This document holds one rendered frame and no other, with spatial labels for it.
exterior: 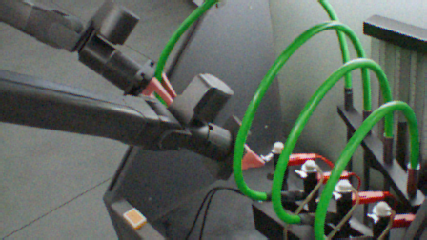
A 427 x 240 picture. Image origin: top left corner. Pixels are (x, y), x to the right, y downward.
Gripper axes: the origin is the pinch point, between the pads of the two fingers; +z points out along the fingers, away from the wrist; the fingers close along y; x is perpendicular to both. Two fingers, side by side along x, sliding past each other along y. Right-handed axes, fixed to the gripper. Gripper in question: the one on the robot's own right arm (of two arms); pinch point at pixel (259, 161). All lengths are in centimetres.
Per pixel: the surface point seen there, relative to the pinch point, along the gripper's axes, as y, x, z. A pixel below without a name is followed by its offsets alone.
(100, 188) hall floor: -99, 154, 57
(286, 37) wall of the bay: 20.8, 33.6, 14.4
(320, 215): 4.9, -26.3, -8.6
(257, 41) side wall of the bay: 16.2, 37.1, 10.3
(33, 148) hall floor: -119, 215, 36
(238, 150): 4.1, -11.1, -14.6
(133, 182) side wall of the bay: -25.3, 26.4, -4.6
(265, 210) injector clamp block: -9.6, 1.1, 9.9
